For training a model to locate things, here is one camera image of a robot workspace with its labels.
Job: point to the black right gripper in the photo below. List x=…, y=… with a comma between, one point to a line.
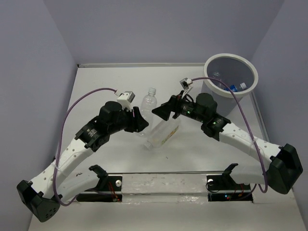
x=174, y=104

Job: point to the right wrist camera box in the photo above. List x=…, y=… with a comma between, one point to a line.
x=186, y=84

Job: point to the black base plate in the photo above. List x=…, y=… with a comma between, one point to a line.
x=107, y=190
x=222, y=188

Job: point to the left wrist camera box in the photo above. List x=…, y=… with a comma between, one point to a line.
x=125, y=98

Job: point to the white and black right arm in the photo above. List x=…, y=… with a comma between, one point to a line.
x=280, y=165

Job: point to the grey bin with white rim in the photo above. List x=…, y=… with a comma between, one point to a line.
x=234, y=69

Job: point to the large ribbed clear bottle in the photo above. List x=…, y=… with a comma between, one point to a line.
x=162, y=132

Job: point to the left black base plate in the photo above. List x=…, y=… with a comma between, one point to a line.
x=107, y=190

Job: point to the white foam strip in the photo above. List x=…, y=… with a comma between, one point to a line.
x=164, y=188

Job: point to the small blue label bottle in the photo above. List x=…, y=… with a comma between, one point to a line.
x=237, y=88

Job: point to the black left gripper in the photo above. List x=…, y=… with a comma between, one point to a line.
x=138, y=123

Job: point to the crushed clear bottle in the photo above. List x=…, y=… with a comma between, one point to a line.
x=149, y=103

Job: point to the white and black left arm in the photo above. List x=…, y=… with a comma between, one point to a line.
x=41, y=195

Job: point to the blue label bottle white cap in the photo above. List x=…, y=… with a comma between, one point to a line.
x=222, y=86

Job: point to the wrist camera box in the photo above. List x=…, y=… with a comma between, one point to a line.
x=125, y=98
x=186, y=84

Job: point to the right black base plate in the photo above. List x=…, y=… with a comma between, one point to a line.
x=222, y=188

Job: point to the clear slim bottle blue cap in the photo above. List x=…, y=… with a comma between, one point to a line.
x=216, y=75

